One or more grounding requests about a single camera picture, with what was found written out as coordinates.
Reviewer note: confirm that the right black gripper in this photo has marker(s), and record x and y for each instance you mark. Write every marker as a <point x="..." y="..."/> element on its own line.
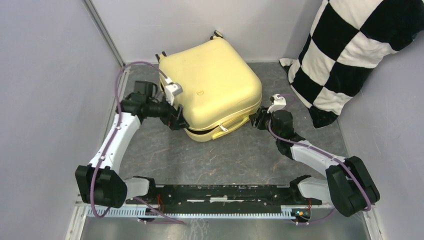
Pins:
<point x="261" y="114"/>

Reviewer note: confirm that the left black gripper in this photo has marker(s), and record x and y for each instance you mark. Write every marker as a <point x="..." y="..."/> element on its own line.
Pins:
<point x="174" y="118"/>

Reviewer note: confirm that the yellow hard-shell suitcase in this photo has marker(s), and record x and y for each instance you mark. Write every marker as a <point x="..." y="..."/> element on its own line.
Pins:
<point x="219" y="89"/>

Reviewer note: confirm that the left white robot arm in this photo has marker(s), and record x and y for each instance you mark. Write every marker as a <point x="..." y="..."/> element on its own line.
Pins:
<point x="99" y="182"/>

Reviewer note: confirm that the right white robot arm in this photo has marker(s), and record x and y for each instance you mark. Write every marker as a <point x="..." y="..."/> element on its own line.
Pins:
<point x="348" y="185"/>

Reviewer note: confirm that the black white checkered blanket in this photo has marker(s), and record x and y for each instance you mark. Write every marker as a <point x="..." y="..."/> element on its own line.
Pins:
<point x="346" y="42"/>

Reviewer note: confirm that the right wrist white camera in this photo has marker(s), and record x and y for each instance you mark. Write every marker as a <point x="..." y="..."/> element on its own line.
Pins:
<point x="278" y="102"/>

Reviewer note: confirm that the wrist white camera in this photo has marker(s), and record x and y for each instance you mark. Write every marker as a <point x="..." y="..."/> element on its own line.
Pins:
<point x="278" y="102"/>
<point x="171" y="90"/>

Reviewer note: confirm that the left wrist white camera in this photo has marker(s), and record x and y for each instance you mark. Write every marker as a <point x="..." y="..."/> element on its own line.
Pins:
<point x="171" y="90"/>

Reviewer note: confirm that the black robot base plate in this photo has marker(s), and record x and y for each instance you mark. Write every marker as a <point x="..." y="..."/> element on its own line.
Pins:
<point x="226" y="199"/>

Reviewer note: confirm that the aluminium frame rail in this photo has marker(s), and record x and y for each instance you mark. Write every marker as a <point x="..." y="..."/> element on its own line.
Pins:
<point x="101" y="27"/>

